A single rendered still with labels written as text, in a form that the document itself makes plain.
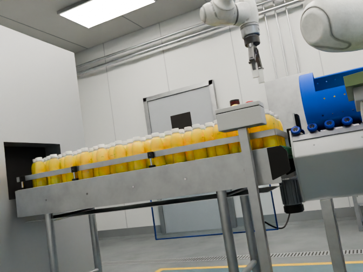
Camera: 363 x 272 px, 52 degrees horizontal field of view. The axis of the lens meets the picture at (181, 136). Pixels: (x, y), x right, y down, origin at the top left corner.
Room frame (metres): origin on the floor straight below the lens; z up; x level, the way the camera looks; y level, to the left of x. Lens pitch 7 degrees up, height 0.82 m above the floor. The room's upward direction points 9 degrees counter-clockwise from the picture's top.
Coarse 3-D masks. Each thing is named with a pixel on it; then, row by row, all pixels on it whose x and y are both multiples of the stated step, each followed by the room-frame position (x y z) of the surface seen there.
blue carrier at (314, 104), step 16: (304, 80) 1.70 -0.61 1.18; (320, 80) 1.84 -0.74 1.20; (336, 80) 1.83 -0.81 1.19; (304, 96) 1.67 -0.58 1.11; (320, 96) 1.64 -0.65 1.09; (336, 96) 1.62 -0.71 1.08; (304, 112) 1.69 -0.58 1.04; (320, 112) 1.67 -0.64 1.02; (336, 112) 1.65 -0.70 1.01; (352, 112) 1.63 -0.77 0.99; (320, 128) 1.75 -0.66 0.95
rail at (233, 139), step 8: (256, 136) 1.70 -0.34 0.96; (264, 136) 1.69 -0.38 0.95; (192, 144) 1.83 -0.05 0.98; (200, 144) 1.81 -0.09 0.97; (208, 144) 1.79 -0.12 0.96; (216, 144) 1.78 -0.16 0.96; (224, 144) 1.77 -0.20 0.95; (160, 152) 1.90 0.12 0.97; (168, 152) 1.88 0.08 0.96; (176, 152) 1.86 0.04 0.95; (112, 160) 2.01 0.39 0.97; (120, 160) 1.99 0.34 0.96; (128, 160) 1.97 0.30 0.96; (64, 168) 2.14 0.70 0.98; (80, 168) 2.10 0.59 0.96; (88, 168) 2.08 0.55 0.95; (32, 176) 2.24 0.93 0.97; (40, 176) 2.22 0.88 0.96
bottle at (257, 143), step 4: (252, 128) 1.75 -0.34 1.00; (256, 128) 1.74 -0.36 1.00; (252, 132) 1.75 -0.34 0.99; (252, 140) 1.76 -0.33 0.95; (256, 140) 1.75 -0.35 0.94; (260, 140) 1.74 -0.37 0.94; (252, 144) 1.77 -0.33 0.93; (256, 144) 1.75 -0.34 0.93; (260, 144) 1.74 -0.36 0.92; (256, 148) 1.75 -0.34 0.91; (260, 148) 1.74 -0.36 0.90
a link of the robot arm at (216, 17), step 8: (216, 0) 1.59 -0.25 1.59; (224, 0) 1.57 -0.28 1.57; (232, 0) 1.61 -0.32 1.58; (208, 8) 1.61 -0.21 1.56; (216, 8) 1.60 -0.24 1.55; (224, 8) 1.59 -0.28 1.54; (232, 8) 1.61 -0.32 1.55; (200, 16) 1.66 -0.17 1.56; (208, 16) 1.62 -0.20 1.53; (216, 16) 1.62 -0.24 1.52; (224, 16) 1.62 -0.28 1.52; (232, 16) 1.64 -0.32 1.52; (208, 24) 1.66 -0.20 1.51; (216, 24) 1.66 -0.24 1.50; (224, 24) 1.67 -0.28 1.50; (232, 24) 1.69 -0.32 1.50
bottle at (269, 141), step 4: (268, 116) 1.70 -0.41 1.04; (268, 120) 1.69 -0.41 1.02; (272, 120) 1.70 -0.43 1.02; (268, 124) 1.69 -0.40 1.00; (272, 124) 1.69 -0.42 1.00; (260, 128) 1.73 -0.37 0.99; (264, 128) 1.70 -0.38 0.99; (268, 128) 1.69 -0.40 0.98; (272, 128) 1.69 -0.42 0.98; (272, 136) 1.69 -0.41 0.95; (276, 136) 1.70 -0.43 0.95; (264, 140) 1.71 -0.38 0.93; (268, 140) 1.69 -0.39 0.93; (272, 140) 1.69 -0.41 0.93; (276, 140) 1.70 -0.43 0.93; (264, 144) 1.71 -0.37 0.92; (268, 144) 1.69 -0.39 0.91; (272, 144) 1.69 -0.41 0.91; (276, 144) 1.69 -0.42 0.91
